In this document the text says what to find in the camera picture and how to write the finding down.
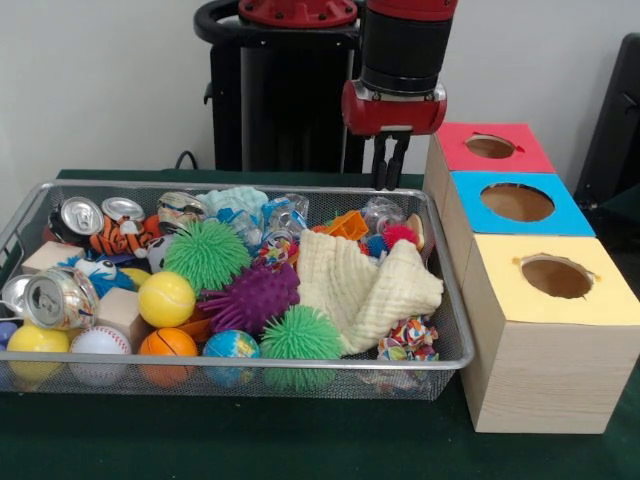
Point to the yellow tennis ball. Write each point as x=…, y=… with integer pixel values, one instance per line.
x=166, y=299

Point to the purple spiky ball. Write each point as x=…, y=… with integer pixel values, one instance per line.
x=250, y=297

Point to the tiger striped plush toy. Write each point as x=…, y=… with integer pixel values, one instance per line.
x=120, y=238

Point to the shallow clear mesh bin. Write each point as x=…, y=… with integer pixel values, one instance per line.
x=445, y=355

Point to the white baseball toy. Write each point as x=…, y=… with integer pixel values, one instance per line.
x=102, y=350

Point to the orange basketball toy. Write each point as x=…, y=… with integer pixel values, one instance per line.
x=169, y=352

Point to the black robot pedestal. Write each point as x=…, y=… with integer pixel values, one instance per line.
x=290, y=110

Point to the wooden box with three holes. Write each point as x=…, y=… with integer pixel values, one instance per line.
x=545, y=350

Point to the black chair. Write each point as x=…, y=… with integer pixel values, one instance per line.
x=615, y=130

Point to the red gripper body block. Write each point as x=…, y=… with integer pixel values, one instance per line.
x=393, y=112

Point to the cream muslin cloth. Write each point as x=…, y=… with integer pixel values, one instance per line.
x=365, y=290

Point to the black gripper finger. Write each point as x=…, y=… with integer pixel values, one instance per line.
x=380, y=162
x=399, y=160

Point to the green spiky ball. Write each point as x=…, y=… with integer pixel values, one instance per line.
x=207, y=255
x=300, y=340

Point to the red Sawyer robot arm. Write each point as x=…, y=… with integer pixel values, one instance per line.
x=405, y=45

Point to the blue globe ball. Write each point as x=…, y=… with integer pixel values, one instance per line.
x=230, y=352

